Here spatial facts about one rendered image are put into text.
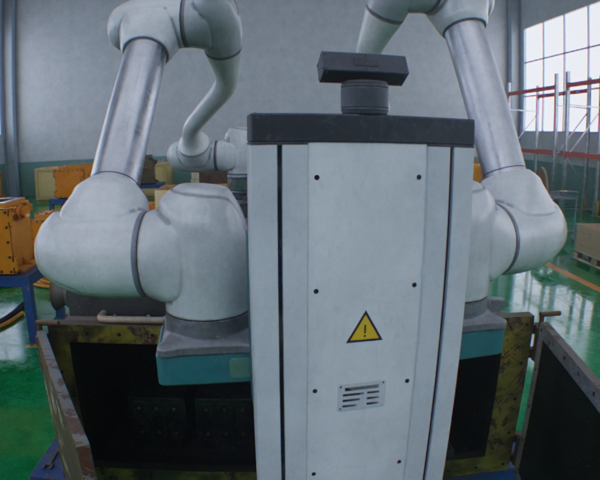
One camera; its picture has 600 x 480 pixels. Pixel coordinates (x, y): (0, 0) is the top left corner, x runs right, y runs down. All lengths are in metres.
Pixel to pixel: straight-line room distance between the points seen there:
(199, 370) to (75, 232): 0.31
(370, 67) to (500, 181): 0.45
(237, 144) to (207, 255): 0.86
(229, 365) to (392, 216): 0.37
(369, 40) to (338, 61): 0.53
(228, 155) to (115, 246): 0.84
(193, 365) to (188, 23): 0.76
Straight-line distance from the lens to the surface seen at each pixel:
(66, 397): 1.15
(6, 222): 4.61
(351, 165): 0.72
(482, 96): 1.16
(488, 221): 0.95
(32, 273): 4.75
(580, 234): 8.36
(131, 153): 1.00
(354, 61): 0.75
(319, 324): 0.76
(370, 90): 0.72
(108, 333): 1.51
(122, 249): 0.85
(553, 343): 1.49
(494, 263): 0.98
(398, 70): 0.77
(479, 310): 0.99
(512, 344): 1.63
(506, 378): 1.68
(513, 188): 1.08
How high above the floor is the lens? 1.75
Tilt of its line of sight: 12 degrees down
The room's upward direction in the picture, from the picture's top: straight up
